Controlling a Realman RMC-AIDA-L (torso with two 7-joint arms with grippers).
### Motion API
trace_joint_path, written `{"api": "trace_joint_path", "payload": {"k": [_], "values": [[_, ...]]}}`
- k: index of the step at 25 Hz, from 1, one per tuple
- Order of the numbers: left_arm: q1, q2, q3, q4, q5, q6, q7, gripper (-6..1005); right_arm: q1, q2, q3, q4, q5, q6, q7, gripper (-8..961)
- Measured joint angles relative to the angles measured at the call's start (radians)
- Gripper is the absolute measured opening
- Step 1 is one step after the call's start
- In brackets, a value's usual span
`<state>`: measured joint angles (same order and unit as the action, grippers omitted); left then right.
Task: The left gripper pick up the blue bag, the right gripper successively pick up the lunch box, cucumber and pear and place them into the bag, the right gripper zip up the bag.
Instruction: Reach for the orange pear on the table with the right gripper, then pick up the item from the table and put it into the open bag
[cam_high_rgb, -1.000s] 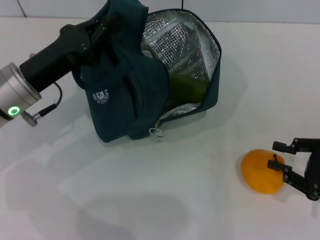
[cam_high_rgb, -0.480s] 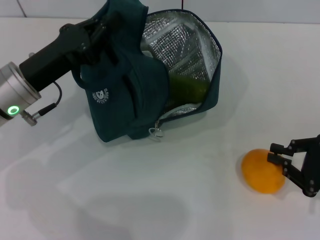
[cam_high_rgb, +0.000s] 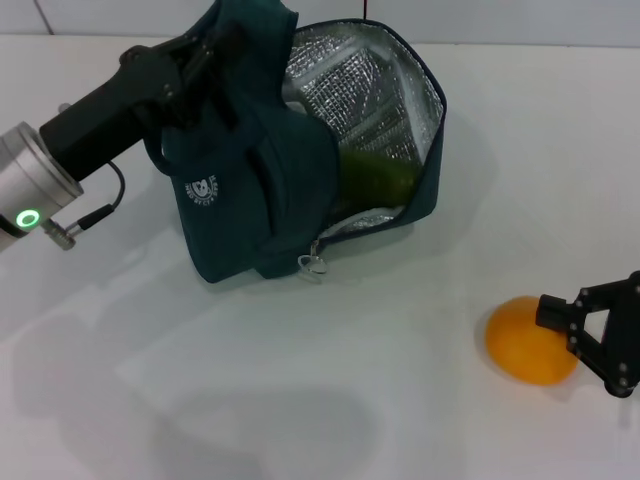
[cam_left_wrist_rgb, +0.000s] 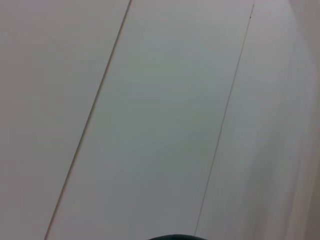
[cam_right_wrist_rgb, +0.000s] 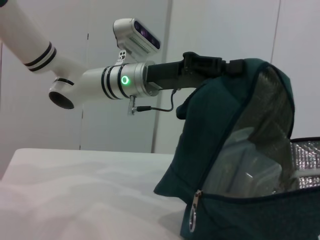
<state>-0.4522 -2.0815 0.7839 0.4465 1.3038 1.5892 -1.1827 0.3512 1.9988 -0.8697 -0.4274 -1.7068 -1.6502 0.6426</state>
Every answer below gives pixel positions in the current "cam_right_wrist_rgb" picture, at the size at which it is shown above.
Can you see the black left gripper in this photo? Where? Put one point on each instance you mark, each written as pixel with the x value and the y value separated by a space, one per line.
pixel 180 72

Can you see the dark teal insulated lunch bag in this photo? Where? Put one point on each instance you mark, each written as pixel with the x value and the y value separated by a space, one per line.
pixel 212 125

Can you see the clear blue-rimmed food container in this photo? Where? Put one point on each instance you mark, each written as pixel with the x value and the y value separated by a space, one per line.
pixel 250 170

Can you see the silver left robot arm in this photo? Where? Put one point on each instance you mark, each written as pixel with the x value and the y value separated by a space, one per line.
pixel 75 80

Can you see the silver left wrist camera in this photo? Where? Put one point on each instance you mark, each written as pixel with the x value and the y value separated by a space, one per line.
pixel 137 37

